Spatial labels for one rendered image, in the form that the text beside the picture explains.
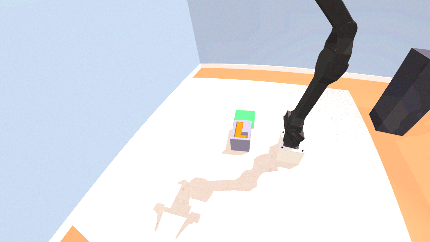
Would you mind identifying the orange l-shaped part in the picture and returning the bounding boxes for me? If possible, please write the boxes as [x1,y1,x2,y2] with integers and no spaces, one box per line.
[235,122,248,138]

